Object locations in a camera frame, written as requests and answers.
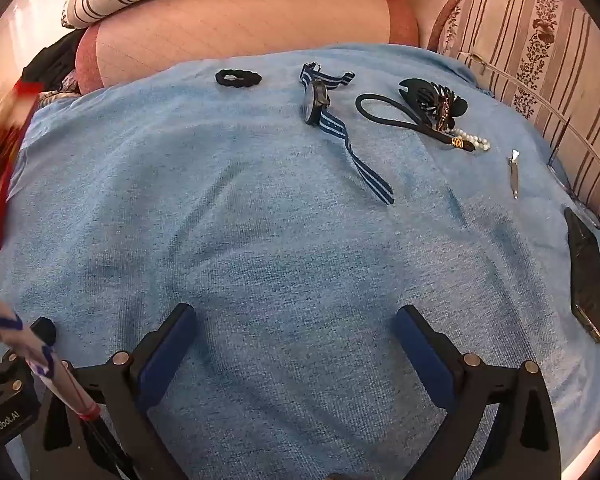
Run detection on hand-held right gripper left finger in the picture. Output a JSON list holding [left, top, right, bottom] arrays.
[[24, 303, 198, 480]]

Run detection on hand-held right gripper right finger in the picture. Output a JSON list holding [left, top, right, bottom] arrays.
[[395, 304, 564, 480]]

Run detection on red rimmed tray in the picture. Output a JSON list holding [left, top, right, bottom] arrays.
[[0, 80, 46, 254]]

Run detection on light blue blanket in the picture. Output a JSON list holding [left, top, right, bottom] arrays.
[[0, 44, 600, 480]]

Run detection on black smartphone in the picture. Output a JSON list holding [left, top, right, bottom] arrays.
[[564, 207, 600, 344]]

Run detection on black hair claw clip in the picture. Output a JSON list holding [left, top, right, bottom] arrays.
[[397, 78, 469, 131]]

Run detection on beige patterned cloth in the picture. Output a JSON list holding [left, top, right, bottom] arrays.
[[36, 72, 82, 105]]

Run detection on dark clothes pile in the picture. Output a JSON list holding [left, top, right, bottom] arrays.
[[20, 32, 89, 94]]

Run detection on pink bolster cushion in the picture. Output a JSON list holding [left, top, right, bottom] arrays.
[[75, 0, 421, 95]]

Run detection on white blue-marked cable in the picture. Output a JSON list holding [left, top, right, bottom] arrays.
[[0, 280, 137, 480]]

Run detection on white pearl bracelet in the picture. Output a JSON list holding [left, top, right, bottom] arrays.
[[447, 129, 492, 154]]

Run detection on black cord loop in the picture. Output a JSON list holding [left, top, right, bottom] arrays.
[[355, 93, 463, 149]]

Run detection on blue striped strap watch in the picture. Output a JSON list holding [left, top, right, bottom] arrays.
[[300, 62, 395, 206]]

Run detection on black braided hair tie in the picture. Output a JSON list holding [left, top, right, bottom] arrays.
[[215, 68, 263, 86]]

